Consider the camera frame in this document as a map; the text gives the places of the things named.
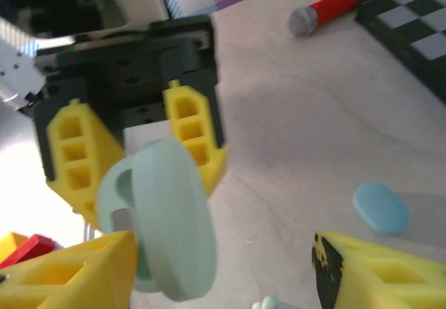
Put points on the yellow toy brick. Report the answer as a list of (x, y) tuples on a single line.
[(10, 242)]

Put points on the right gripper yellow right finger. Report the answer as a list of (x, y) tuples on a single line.
[(366, 253)]

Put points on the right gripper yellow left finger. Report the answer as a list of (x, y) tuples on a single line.
[(104, 253)]

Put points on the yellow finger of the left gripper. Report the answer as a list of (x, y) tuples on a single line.
[(205, 162), (104, 148)]

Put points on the black white checkerboard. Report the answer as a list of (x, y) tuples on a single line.
[(418, 26)]

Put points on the red cylinder with grey end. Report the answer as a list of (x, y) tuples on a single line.
[(334, 2)]

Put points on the blue earbud charging case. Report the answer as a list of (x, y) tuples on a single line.
[(381, 208)]

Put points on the green earbud charging case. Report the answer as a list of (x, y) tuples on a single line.
[(167, 218)]

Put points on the red studded toy brick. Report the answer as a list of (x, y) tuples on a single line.
[(31, 246)]

